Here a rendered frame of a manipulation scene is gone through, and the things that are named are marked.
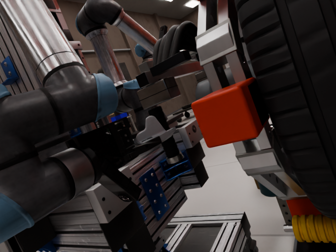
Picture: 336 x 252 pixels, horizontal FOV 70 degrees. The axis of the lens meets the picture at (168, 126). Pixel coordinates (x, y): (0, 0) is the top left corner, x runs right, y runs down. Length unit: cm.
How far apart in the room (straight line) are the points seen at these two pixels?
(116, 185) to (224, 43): 31
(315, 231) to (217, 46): 45
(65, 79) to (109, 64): 83
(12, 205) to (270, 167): 37
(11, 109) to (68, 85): 8
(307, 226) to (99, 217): 48
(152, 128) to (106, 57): 79
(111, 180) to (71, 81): 19
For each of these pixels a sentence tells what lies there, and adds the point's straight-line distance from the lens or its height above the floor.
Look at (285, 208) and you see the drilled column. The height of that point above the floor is 10.
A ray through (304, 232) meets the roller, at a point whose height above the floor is 52.
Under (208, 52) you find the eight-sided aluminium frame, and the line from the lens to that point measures 41.
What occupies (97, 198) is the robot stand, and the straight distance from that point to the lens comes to 61.
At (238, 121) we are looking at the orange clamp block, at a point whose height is 84.
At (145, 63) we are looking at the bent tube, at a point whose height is 100.
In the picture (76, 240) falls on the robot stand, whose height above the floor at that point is 64.
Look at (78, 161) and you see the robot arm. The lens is 39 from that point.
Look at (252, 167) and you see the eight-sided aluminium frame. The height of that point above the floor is 74.
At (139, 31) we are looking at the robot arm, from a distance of 123.
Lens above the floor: 90
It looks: 6 degrees down
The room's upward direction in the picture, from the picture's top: 22 degrees counter-clockwise
